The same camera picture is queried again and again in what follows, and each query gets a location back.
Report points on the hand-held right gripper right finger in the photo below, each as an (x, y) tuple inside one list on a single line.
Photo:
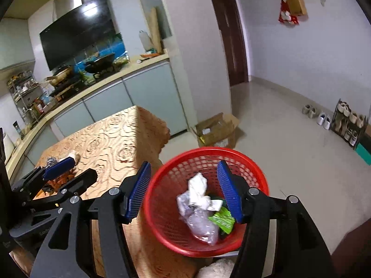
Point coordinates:
[(230, 192)]

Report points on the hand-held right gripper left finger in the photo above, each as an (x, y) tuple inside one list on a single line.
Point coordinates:
[(139, 191)]

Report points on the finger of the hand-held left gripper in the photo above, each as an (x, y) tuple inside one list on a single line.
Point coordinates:
[(81, 178), (59, 166)]

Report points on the grey speckled wrapper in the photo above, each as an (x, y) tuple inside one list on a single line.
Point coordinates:
[(52, 160)]

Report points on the brown wrapper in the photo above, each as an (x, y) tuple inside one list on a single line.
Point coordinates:
[(58, 183)]

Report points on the green patterned packet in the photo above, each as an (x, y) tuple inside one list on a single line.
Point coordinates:
[(221, 218)]

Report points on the red plastic mesh basket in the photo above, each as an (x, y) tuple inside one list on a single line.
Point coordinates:
[(171, 173)]

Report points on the clear plastic bag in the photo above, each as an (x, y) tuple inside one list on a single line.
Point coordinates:
[(200, 223)]

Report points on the rose-patterned gold tablecloth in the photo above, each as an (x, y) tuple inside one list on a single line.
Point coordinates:
[(116, 139)]

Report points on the cardboard box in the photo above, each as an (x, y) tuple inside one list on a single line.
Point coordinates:
[(216, 133)]

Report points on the metal spice rack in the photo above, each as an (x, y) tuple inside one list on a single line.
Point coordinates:
[(24, 98)]

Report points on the white fluffy cloth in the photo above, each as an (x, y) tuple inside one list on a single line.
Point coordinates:
[(216, 269)]

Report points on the gas stove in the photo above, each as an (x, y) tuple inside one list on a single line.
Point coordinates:
[(72, 85)]

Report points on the yellow cooking pot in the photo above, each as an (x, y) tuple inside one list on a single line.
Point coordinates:
[(59, 75)]

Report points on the kitchen counter with cabinets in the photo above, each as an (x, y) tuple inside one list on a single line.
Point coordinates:
[(116, 92)]

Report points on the black wok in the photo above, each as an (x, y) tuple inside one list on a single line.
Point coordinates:
[(100, 62)]

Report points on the beige slip-on shoe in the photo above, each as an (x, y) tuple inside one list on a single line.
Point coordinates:
[(312, 112), (306, 110)]

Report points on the white sneaker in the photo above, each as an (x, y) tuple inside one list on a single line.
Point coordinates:
[(321, 118), (327, 122)]

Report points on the metal shoe rack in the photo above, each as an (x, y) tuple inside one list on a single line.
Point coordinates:
[(335, 115)]

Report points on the dark brown object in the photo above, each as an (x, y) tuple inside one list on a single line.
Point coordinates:
[(350, 252)]

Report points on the black range hood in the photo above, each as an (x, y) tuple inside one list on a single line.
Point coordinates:
[(78, 31)]

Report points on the stack of shoe boxes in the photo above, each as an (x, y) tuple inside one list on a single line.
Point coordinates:
[(364, 149)]

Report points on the cluster of pale shoes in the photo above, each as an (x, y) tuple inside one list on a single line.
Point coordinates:
[(352, 118)]

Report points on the wooden cutting board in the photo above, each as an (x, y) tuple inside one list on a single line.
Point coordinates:
[(155, 29)]

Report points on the dark brown door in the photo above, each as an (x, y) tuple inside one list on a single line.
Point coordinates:
[(229, 29)]

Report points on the red hanging cloth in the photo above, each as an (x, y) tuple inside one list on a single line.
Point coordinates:
[(287, 16)]

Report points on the brown paper bag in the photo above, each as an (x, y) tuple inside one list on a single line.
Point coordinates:
[(295, 1)]

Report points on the pale wall cabinet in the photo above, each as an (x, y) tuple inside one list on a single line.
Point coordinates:
[(14, 43)]

